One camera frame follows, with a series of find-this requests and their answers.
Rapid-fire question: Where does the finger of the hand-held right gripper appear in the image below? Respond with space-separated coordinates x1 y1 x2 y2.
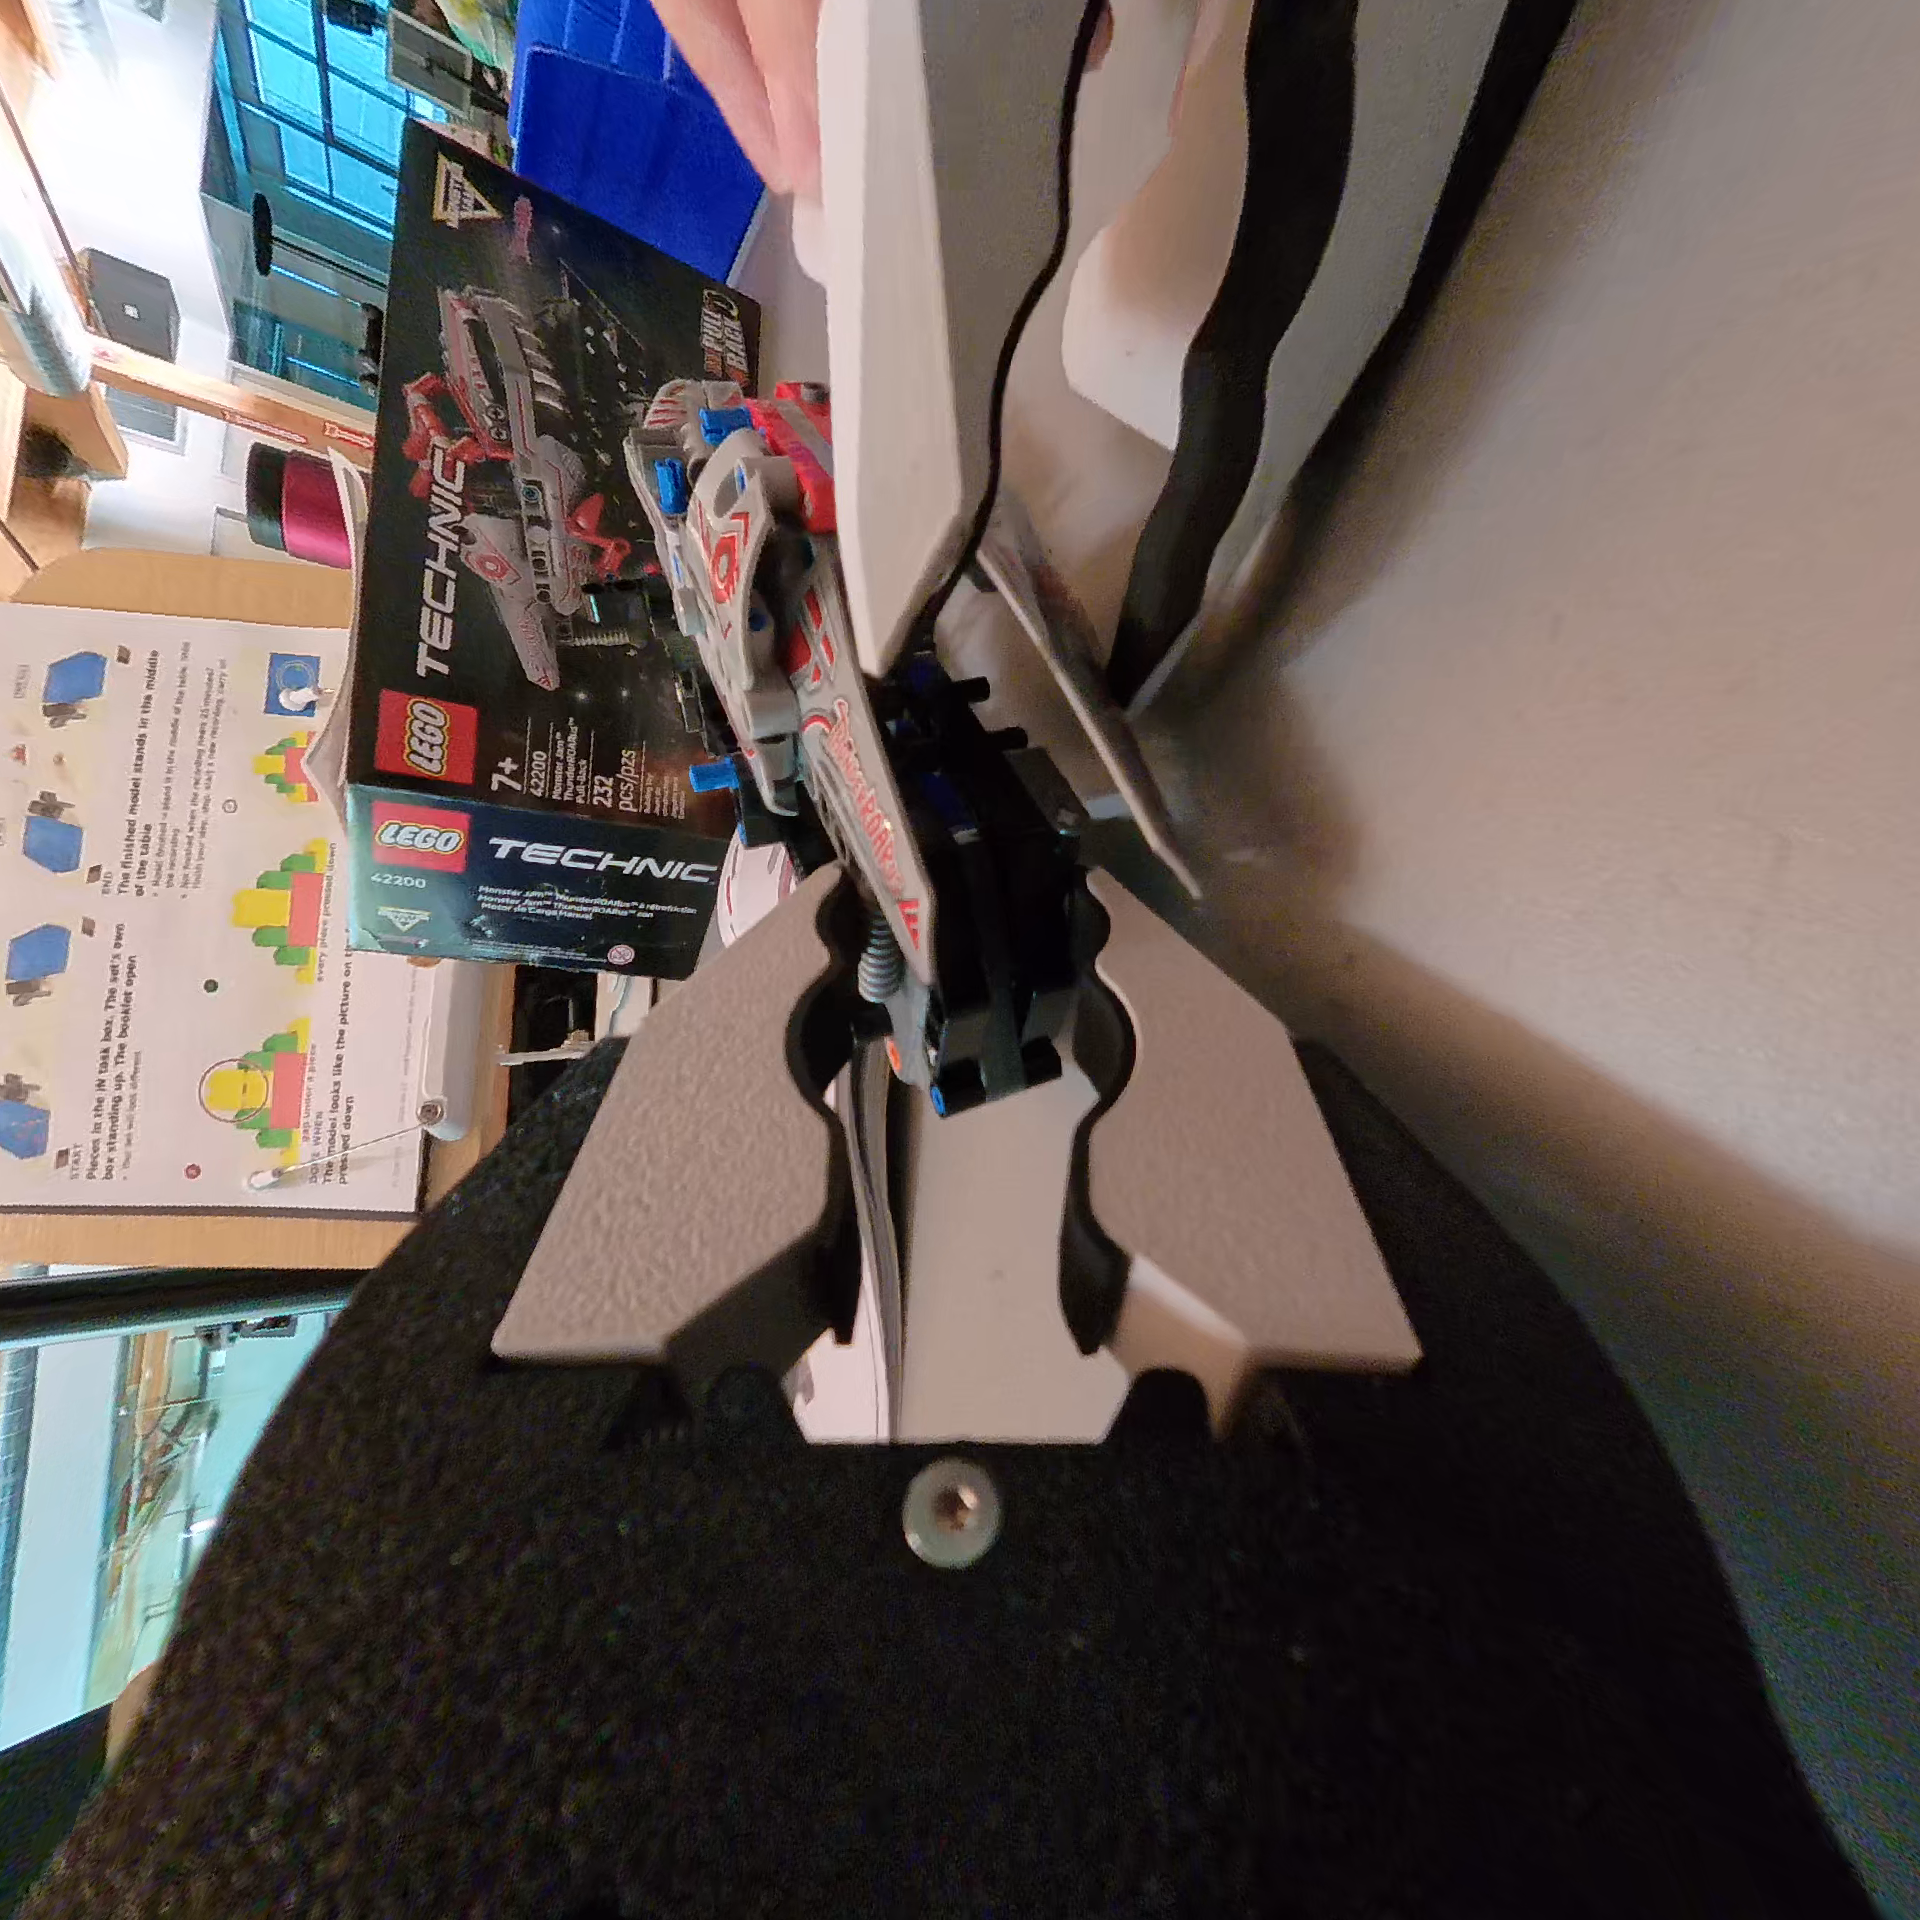
1056 0 1576 720
791 0 1113 681

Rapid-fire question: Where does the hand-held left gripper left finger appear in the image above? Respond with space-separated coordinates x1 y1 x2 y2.
491 862 864 1402

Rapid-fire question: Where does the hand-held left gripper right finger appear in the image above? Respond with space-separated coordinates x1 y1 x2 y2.
1056 872 1423 1444

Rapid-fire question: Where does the toy brick monster truck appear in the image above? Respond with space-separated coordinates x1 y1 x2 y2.
621 376 1203 1119

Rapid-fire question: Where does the person's right hand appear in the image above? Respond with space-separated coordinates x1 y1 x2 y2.
652 0 828 200

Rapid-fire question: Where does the blue storage bin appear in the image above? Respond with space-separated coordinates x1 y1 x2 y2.
510 0 771 280

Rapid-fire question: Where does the black toy set box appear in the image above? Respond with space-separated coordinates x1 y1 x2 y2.
343 119 768 984

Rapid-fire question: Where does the black metal bar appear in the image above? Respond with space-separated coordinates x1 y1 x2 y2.
0 1266 365 1345

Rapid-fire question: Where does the printed instruction sheet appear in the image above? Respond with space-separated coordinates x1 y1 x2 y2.
0 598 453 1216

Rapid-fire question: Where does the large glass window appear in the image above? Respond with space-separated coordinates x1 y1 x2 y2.
201 0 528 409

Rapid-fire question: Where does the maroon bottle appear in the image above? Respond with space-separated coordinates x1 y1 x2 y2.
244 439 367 568

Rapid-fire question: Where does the black speaker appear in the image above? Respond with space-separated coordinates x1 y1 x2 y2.
81 247 182 361

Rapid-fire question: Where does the brown cardboard board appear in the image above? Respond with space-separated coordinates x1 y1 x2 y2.
0 546 496 1269

